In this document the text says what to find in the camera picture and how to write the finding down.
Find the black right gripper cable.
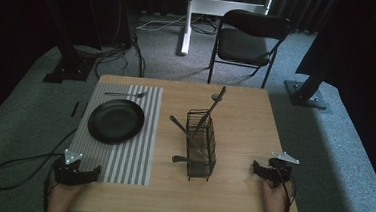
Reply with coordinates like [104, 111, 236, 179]
[273, 165, 299, 212]

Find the black tape strip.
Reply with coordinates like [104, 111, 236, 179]
[70, 101, 81, 118]
[79, 102, 89, 119]

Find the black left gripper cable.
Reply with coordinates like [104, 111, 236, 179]
[0, 122, 78, 196]

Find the long dark-handled utensil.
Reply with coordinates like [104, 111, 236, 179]
[192, 84, 227, 142]

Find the black folding chair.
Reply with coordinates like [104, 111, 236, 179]
[207, 6, 293, 91]

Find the person's right hand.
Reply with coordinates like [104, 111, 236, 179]
[258, 176, 297, 212]

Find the white floor cable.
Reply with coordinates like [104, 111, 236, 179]
[135, 10, 216, 37]

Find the person's left hand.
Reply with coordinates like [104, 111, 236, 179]
[48, 176, 87, 208]

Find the black metal stand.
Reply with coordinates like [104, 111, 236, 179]
[26, 0, 100, 87]
[281, 42, 340, 111]

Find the short dark-handled spoon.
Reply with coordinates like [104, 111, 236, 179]
[171, 154, 196, 165]

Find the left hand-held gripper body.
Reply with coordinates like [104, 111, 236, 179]
[51, 147, 91, 188]

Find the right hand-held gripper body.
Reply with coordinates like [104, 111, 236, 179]
[264, 150, 301, 192]

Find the silver fork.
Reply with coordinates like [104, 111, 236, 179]
[103, 87, 149, 100]

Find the black round plate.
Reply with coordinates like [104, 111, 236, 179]
[85, 96, 147, 147]

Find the dark-handled knife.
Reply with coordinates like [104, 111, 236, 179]
[167, 115, 209, 156]

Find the dark curtain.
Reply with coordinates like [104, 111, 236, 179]
[267, 0, 338, 36]

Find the white desk frame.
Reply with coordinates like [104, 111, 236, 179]
[178, 0, 276, 63]

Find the black floor cable bundle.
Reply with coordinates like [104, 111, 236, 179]
[72, 27, 149, 83]

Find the black wire cutlery basket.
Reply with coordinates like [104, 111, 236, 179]
[182, 107, 221, 184]

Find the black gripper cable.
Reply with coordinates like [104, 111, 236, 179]
[0, 122, 78, 196]
[273, 165, 299, 212]

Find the grey striped placemat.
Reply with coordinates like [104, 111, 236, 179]
[65, 80, 164, 188]

